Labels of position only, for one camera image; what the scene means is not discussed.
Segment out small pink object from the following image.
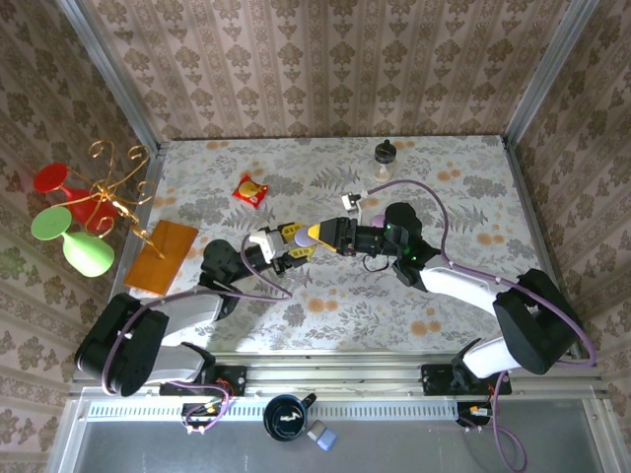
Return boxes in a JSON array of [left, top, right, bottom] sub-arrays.
[[293, 226, 320, 249]]

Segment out red yellow snack packet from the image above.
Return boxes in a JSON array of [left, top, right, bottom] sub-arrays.
[[231, 172, 270, 206]]

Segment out orange flat sheet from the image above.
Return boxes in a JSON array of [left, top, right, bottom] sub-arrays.
[[122, 220, 200, 297]]

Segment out glass jar with black lid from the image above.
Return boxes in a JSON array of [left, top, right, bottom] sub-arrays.
[[373, 139, 396, 183]]

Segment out green plastic wine glass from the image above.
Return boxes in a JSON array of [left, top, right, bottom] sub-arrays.
[[31, 205, 115, 278]]

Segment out black power connector block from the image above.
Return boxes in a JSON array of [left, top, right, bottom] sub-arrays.
[[456, 401, 494, 431], [180, 402, 231, 436]]

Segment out black mug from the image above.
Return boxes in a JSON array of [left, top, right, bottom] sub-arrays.
[[262, 392, 318, 443]]

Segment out small blue grey box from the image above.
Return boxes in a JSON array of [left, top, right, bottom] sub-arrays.
[[306, 420, 339, 453]]

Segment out red plastic wine glass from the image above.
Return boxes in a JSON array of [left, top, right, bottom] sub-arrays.
[[33, 162, 119, 233]]

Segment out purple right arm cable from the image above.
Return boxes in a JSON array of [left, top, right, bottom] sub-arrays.
[[364, 179, 597, 473]]

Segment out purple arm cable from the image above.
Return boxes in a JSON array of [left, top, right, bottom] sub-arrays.
[[364, 179, 597, 473], [100, 234, 295, 436]]

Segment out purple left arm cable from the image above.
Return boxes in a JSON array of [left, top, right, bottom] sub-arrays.
[[100, 234, 295, 436]]

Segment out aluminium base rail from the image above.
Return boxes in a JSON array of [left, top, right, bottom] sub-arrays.
[[68, 352, 607, 400]]

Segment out gold wire glass rack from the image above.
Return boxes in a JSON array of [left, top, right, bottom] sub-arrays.
[[66, 140, 167, 260]]

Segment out white slotted cable duct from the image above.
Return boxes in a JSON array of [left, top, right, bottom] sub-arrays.
[[86, 401, 462, 423]]

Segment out aluminium frame post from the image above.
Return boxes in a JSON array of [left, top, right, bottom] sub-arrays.
[[502, 0, 600, 149], [56, 0, 167, 154]]

